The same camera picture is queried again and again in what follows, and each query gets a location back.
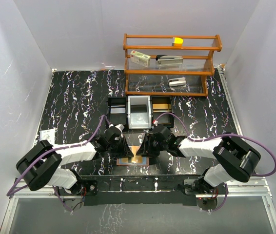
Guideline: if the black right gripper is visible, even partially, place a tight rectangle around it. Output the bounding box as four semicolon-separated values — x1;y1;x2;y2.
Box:
137;133;168;157

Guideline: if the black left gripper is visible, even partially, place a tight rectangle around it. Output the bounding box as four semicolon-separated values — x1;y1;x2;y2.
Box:
107;135;134;159

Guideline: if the pink leather card holder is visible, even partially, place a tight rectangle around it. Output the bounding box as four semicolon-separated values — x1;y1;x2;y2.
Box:
117;156;149;166

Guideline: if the gold card with logo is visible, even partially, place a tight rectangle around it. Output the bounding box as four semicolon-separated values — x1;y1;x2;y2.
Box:
131;146;143;164

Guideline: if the black white organizer tray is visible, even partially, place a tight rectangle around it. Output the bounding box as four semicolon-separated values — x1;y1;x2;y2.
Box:
106;96;175;131

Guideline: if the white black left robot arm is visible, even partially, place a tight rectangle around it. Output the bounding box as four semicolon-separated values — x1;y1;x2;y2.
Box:
16;124;134;195

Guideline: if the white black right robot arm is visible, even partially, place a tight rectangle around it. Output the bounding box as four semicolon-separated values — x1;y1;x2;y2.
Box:
137;124;261;194

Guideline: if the gold card in holder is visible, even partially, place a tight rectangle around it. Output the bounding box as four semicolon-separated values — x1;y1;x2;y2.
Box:
119;158;131;164

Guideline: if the grey card in tray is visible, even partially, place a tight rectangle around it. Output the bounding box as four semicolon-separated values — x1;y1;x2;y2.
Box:
110;108;126;114

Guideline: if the gold card in tray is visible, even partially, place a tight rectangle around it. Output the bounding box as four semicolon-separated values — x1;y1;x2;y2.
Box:
153;103;172;113

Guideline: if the white paper label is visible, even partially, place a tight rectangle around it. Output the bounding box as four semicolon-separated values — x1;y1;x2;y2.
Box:
39;129;56;145

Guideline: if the white hole punch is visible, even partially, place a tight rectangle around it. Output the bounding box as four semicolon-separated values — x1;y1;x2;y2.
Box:
168;77;187;87

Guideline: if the orange wooden shelf rack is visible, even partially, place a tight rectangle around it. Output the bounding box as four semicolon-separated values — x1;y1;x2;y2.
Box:
123;34;222;97

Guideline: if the grey black stapler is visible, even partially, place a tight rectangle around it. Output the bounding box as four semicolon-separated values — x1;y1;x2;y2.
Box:
156;55;183;66

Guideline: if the white staples box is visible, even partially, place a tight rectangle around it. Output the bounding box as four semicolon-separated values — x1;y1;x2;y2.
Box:
130;50;151;67

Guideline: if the yellow white small box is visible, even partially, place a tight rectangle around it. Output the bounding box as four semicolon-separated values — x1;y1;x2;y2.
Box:
172;37;183;47

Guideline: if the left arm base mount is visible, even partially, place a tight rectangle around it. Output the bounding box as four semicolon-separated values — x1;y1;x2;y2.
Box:
52;180;98;215

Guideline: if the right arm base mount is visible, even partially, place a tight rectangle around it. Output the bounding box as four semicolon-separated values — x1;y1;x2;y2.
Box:
176;179;229;212

